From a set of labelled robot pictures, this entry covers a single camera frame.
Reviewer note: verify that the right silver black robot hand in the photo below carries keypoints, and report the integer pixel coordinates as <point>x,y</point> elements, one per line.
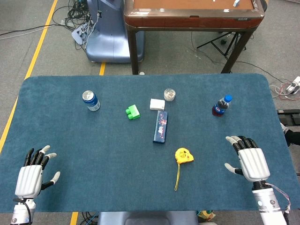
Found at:
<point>254,164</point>

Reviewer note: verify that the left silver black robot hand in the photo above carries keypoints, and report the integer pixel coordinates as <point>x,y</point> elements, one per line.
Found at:
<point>29,179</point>

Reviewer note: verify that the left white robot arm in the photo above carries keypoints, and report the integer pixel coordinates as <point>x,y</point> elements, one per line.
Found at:
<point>20,212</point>

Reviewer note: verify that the black shoe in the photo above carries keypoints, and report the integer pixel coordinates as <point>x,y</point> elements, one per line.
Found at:
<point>293,137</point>

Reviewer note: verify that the black flat floor box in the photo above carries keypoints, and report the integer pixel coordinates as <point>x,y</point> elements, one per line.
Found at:
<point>289,117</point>

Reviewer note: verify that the cola bottle with blue cap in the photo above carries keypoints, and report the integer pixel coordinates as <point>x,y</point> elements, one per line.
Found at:
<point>220,107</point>

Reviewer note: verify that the yellow toy under table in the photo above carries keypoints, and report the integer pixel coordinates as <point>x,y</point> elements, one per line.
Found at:
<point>206,215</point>

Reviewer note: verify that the blue felt table mat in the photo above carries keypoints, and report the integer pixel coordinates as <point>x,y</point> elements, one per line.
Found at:
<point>105,164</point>

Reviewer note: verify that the blue soda can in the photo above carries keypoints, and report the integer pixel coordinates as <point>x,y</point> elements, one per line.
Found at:
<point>92,102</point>

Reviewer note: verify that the long dark blue box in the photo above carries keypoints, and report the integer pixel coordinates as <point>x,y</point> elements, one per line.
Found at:
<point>160,127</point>

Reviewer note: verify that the clear round lidded container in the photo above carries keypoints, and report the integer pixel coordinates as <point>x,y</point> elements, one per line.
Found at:
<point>169,95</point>

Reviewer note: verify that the small white box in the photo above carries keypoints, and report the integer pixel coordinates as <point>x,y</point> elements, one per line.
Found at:
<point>157,104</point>

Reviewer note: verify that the grey blue robot torso base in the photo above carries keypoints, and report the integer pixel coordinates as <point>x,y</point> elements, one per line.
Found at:
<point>145,219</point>

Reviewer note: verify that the black tripod stand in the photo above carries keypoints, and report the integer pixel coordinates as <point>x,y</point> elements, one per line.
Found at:
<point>221,45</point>

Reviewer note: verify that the green toy brick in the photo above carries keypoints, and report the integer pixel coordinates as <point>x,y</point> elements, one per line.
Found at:
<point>133,112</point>

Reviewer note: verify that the white power strip with plugs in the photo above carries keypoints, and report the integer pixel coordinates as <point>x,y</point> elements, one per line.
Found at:
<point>78,35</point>

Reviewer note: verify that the brown mahjong table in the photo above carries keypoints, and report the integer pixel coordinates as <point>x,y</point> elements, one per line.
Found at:
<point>192,21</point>

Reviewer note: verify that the blue white mahjong tile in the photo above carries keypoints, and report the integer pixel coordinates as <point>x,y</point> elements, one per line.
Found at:
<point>236,2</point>

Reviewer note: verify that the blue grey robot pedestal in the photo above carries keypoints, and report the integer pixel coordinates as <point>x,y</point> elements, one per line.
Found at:
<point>107,35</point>

